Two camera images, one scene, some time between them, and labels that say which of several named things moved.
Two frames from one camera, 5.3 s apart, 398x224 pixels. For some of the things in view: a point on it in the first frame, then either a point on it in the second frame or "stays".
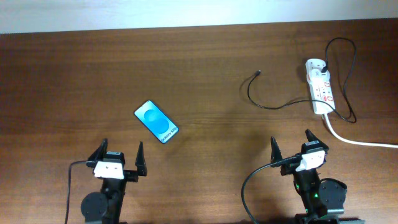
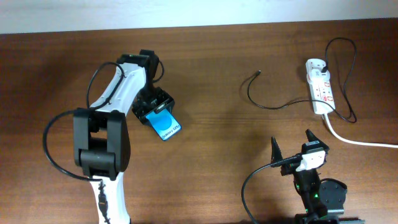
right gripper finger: x=311 y=137 stays
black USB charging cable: x=323 y=70 stays
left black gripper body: x=113 y=183 → x=151 y=98
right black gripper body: x=300 y=178 stays
